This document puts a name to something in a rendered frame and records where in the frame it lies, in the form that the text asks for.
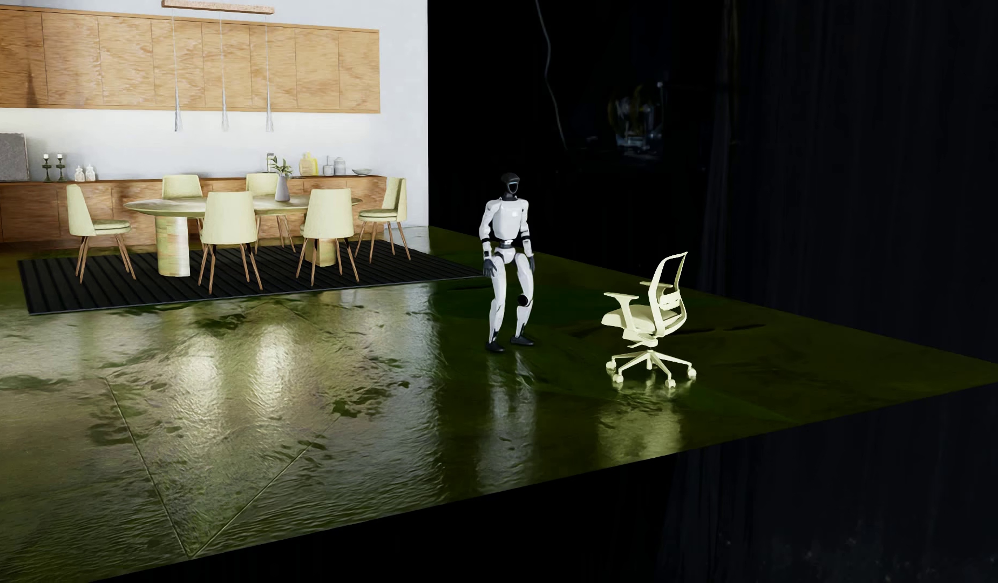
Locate grey framed picture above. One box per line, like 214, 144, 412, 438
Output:
0, 133, 30, 182

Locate slim glass pendant lamp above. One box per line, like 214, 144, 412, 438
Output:
172, 11, 183, 133
219, 13, 230, 132
263, 13, 275, 133

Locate oval marble dining table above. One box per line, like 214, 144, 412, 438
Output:
124, 194, 364, 278

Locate dark hanging cable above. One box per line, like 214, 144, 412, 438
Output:
534, 0, 569, 152

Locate cream dining chair wooden legs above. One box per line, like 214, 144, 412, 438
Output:
65, 185, 137, 284
245, 172, 297, 253
355, 177, 411, 264
161, 174, 205, 236
196, 191, 264, 294
295, 188, 361, 287

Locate wooden pendant lamp bar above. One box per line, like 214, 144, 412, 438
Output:
162, 0, 275, 16

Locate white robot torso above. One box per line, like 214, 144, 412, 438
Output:
487, 198, 531, 249

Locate light lime office chair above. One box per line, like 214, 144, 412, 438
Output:
601, 252, 698, 389

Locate wooden sideboard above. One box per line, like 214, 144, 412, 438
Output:
0, 175, 388, 249

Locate wooden wall cabinets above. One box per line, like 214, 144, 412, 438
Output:
0, 4, 382, 114

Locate white left robot leg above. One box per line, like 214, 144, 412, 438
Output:
508, 246, 537, 348

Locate black ribbed rug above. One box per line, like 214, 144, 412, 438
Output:
18, 240, 484, 316

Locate white right robot leg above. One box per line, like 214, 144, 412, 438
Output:
486, 246, 510, 353

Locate white robot leg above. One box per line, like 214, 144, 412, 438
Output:
508, 246, 537, 348
486, 246, 510, 353

